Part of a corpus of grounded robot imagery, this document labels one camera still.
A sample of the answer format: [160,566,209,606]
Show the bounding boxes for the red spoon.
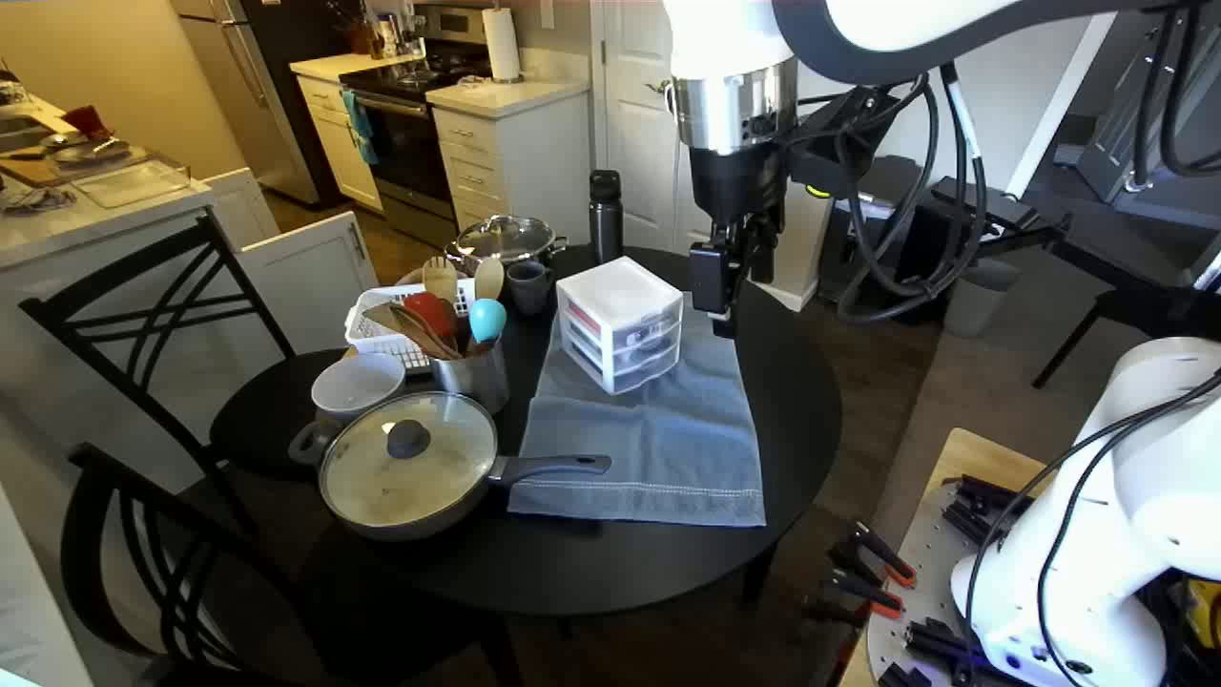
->
[399,290,466,349]

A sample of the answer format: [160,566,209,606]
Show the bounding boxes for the refrigerator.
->
[166,0,322,209]

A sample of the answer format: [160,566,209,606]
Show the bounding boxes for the grey frying pan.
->
[286,386,614,547]

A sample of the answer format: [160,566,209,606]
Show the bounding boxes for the white flat panel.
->
[235,205,380,359]

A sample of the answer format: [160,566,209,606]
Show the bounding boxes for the steel pot with glass lid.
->
[448,209,567,275]

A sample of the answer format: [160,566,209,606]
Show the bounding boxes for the grey waste basket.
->
[943,261,1021,344]

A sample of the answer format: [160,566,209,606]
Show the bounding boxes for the white three-drawer plastic unit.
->
[551,251,690,400]

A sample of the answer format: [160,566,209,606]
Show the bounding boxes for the white kitchen base cabinet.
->
[289,51,429,217]

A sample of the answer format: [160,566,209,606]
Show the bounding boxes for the red cup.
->
[59,102,113,144]

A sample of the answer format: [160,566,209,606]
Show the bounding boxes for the black metal chair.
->
[54,439,526,687]
[0,157,283,500]
[15,205,300,490]

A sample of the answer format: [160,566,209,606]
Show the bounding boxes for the black thermos bottle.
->
[586,167,624,264]

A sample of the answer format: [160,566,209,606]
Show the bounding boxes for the teal silicone spatula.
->
[466,295,511,353]

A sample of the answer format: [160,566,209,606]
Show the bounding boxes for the metal utensil holder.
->
[429,340,515,416]

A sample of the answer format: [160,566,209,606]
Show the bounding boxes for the blue-grey cloth towel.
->
[503,297,770,532]

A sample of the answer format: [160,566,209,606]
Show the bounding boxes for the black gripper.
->
[685,144,784,340]

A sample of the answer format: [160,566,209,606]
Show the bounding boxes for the black kitchen stove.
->
[340,5,492,248]

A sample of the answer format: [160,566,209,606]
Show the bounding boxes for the white kitchen drawer cabinet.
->
[425,75,593,248]

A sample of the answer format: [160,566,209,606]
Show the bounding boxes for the wooden spoon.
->
[469,251,508,303]
[414,255,462,309]

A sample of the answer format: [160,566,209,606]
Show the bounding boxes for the cream glass pan lid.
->
[316,390,503,536]

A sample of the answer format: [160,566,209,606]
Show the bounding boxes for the black base cable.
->
[956,367,1221,687]

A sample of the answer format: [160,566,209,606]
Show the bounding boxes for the black orange spring clamp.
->
[845,517,919,592]
[821,566,906,625]

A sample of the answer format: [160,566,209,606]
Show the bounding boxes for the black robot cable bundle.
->
[775,56,1009,325]

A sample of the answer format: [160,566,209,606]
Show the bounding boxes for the teal dish towel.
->
[340,88,380,167]

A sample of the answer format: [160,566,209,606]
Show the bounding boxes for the white plastic basket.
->
[340,283,448,376]

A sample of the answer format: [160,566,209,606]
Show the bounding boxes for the white panel door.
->
[591,0,696,251]

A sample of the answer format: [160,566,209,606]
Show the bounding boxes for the wooden base board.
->
[834,427,1060,687]

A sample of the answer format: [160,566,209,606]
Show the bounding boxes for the white bowl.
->
[310,349,412,427]

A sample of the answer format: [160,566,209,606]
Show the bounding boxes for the round black table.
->
[207,246,845,621]

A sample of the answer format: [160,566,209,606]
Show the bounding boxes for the white paper towel roll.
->
[476,5,526,88]

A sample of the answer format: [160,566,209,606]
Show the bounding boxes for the dark grey mug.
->
[503,261,556,322]

